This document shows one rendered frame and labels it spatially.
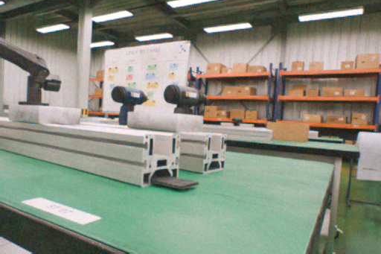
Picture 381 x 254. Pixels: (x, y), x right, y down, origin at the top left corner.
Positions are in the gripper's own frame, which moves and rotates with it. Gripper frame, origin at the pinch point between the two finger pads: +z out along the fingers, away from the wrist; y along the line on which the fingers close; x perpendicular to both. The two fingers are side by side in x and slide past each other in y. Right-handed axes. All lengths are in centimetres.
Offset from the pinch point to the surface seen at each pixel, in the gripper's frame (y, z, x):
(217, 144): 3, 0, -82
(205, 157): -3, 2, -83
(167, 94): 11, -13, -60
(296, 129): 190, -3, -53
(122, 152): -24, 1, -79
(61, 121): -19, -3, -51
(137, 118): -5, -5, -64
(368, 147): 346, 13, -95
